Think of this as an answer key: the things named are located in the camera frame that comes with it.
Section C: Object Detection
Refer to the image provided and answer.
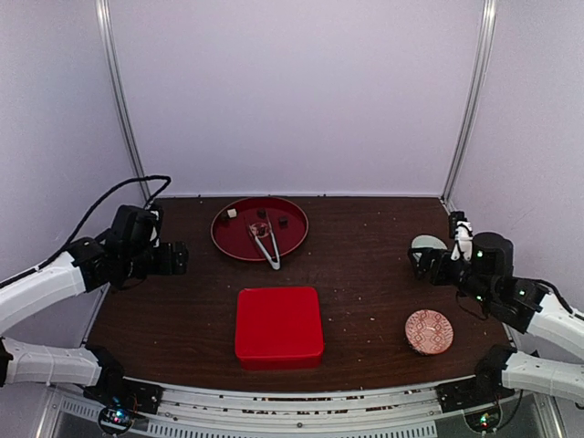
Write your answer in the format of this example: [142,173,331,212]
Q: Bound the left aluminium post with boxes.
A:
[95,0,146,178]

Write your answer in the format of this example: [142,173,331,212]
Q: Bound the red patterned bowl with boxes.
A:
[404,309,454,356]

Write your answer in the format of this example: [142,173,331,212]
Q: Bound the aluminium post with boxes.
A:
[95,0,146,178]
[441,0,497,210]

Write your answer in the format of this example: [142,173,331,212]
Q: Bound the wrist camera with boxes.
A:
[107,205,163,251]
[448,211,474,262]

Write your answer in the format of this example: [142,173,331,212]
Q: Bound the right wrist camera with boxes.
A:
[448,211,474,262]

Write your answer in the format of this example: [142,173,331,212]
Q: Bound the grey green bowl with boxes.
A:
[411,235,448,250]

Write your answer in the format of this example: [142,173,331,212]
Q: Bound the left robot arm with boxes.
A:
[1,238,188,406]

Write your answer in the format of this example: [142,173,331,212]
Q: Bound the red box lid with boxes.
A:
[235,287,325,357]

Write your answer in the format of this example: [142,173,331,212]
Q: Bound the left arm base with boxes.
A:
[79,375,163,437]

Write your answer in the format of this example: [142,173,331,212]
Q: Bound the red chocolate box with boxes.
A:
[237,352,323,371]

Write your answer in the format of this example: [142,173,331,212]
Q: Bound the metal serving tongs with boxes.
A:
[246,220,281,271]

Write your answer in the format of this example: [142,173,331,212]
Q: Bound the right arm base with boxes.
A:
[435,377,516,435]

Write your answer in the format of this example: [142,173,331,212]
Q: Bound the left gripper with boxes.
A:
[120,239,188,280]

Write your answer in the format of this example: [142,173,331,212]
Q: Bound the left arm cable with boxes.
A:
[0,175,172,288]

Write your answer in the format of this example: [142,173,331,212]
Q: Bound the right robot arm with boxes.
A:
[408,232,583,406]

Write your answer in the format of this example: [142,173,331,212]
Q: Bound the round red tray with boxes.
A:
[211,196,309,262]

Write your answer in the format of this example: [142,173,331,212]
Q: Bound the right aluminium post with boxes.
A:
[441,0,497,210]

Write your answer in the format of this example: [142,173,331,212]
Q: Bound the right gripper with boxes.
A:
[408,248,494,309]

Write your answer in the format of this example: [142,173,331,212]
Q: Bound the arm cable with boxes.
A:
[0,175,172,288]
[537,278,579,316]

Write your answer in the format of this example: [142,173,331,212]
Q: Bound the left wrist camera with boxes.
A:
[107,205,163,251]

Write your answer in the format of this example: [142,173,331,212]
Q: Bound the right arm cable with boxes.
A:
[537,278,579,316]

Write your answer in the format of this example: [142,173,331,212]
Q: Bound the front aluminium rail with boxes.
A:
[36,360,569,438]

